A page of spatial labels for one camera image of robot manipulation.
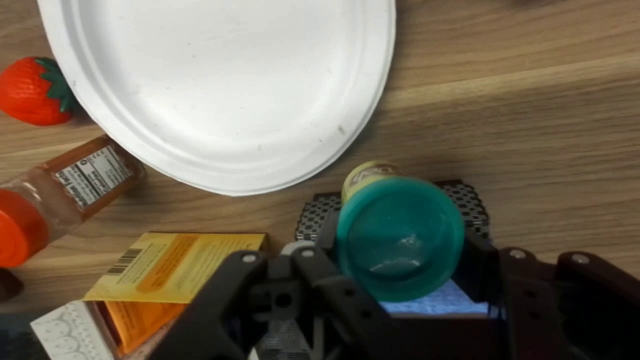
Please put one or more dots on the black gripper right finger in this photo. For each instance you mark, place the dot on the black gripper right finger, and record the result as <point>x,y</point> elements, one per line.
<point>533,312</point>

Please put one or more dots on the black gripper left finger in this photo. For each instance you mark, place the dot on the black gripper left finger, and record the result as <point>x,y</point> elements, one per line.
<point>212,307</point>

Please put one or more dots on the yellow play-doh tub teal lid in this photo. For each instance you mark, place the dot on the yellow play-doh tub teal lid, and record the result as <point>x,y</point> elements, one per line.
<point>401,237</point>

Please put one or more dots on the brown spice bottle orange cap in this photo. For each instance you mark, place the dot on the brown spice bottle orange cap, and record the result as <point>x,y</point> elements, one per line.
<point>73,187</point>

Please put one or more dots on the white paper plate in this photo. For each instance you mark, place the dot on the white paper plate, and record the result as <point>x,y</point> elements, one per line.
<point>221,86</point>

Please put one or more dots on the orange strawberry plushie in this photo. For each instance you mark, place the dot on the orange strawberry plushie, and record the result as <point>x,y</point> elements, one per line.
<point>32,91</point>

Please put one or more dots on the yellow orange cardboard box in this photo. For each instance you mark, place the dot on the yellow orange cardboard box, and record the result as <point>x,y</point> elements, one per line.
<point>167,267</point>

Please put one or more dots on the blue sponge cloth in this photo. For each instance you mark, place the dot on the blue sponge cloth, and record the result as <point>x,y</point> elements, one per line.
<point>433,302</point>

